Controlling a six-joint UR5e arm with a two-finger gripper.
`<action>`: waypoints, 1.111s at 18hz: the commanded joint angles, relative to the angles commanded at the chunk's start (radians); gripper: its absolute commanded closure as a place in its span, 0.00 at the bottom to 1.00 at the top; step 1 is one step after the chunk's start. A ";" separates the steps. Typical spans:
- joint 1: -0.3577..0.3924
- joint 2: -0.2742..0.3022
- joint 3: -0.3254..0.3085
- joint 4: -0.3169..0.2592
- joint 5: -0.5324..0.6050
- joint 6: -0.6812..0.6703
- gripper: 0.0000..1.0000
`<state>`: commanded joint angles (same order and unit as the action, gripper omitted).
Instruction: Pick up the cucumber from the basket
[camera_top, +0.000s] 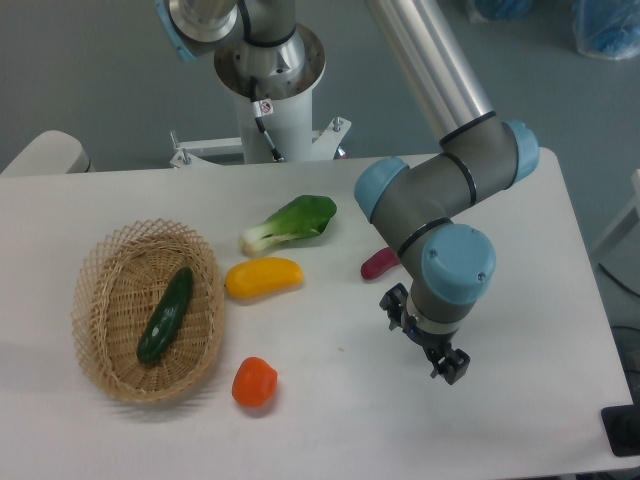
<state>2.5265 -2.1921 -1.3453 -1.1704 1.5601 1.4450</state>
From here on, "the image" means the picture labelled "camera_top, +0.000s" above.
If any white chair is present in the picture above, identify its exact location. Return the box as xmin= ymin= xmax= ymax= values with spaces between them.
xmin=1 ymin=130 xmax=95 ymax=178

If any blue plastic bag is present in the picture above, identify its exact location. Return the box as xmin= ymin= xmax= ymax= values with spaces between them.
xmin=468 ymin=0 xmax=533 ymax=21
xmin=572 ymin=0 xmax=639 ymax=61

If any black device at edge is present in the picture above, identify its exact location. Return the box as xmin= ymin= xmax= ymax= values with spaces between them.
xmin=601 ymin=404 xmax=639 ymax=457

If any woven wicker basket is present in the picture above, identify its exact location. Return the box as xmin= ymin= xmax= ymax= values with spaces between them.
xmin=71 ymin=219 xmax=225 ymax=403

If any green bok choy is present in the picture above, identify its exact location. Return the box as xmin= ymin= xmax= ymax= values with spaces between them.
xmin=239 ymin=195 xmax=337 ymax=257

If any orange bell pepper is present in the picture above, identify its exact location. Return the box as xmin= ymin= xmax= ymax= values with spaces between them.
xmin=231 ymin=357 xmax=278 ymax=408

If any blue plastic bag left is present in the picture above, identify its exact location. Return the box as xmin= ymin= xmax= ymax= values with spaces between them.
xmin=468 ymin=0 xmax=533 ymax=21

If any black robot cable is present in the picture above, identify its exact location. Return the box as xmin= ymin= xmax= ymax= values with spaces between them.
xmin=248 ymin=74 xmax=285 ymax=163

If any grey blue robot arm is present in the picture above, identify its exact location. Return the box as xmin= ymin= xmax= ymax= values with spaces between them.
xmin=155 ymin=1 xmax=539 ymax=383

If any purple sweet potato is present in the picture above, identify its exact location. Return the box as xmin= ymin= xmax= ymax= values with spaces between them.
xmin=360 ymin=247 xmax=400 ymax=281

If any green cucumber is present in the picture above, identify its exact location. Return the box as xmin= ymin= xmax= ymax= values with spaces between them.
xmin=136 ymin=267 xmax=193 ymax=365

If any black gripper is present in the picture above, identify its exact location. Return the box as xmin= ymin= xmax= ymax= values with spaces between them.
xmin=379 ymin=283 xmax=470 ymax=385

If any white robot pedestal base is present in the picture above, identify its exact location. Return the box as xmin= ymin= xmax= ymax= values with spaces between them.
xmin=170 ymin=24 xmax=352 ymax=168

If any yellow bell pepper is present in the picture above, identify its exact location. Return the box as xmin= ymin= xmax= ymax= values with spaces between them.
xmin=225 ymin=257 xmax=304 ymax=300

